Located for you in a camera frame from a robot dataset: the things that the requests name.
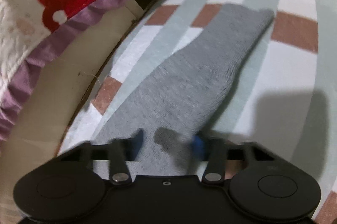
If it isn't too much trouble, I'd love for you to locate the cream quilt with red bears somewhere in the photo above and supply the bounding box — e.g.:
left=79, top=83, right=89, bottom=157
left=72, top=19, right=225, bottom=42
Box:
left=0, top=0, right=144, bottom=142

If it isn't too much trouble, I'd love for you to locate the checked plush mat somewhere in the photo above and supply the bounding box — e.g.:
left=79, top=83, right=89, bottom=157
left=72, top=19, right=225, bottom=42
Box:
left=56, top=0, right=337, bottom=224

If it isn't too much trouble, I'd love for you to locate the grey knitted sweater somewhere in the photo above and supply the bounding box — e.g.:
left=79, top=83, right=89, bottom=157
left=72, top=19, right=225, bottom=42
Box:
left=92, top=3, right=275, bottom=180

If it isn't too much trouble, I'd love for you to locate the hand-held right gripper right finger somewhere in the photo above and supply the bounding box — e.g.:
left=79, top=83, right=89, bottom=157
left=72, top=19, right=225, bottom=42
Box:
left=192, top=135, right=266, bottom=184

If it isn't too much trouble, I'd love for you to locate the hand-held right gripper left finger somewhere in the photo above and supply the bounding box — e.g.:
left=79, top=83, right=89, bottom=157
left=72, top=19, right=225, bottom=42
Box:
left=56, top=129, right=144, bottom=185

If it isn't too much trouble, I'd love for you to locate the beige bed frame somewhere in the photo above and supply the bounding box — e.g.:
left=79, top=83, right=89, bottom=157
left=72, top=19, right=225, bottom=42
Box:
left=0, top=0, right=177, bottom=224

